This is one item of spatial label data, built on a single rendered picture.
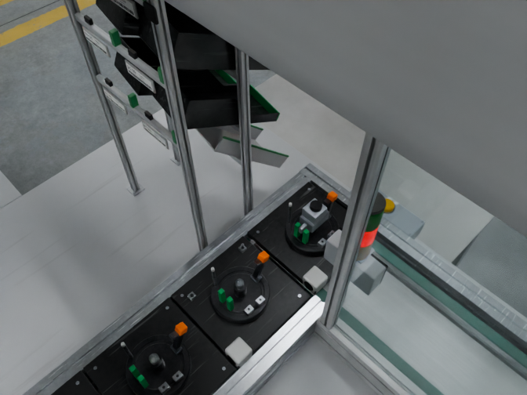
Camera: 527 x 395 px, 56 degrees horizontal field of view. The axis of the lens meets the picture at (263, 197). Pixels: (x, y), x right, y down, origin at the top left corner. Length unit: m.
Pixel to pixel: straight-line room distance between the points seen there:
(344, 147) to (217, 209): 0.47
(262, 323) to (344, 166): 0.63
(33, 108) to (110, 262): 1.99
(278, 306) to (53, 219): 0.73
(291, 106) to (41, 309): 1.01
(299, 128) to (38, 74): 2.21
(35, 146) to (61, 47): 0.90
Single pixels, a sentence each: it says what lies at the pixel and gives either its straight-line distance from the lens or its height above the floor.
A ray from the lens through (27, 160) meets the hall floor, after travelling 3.01.
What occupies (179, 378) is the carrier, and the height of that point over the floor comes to 1.00.
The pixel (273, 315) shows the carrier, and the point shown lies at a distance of 1.18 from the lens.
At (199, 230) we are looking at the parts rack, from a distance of 1.26.
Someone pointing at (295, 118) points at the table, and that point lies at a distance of 1.71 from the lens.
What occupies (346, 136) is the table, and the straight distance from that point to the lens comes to 1.67.
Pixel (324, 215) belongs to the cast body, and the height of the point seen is 1.06.
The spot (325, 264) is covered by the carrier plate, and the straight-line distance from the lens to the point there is 1.25.
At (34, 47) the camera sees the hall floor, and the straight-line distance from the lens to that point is 3.77.
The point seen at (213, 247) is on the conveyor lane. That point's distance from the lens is 1.29.
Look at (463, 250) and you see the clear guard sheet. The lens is 0.71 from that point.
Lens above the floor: 2.06
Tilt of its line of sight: 54 degrees down
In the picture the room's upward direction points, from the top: straight up
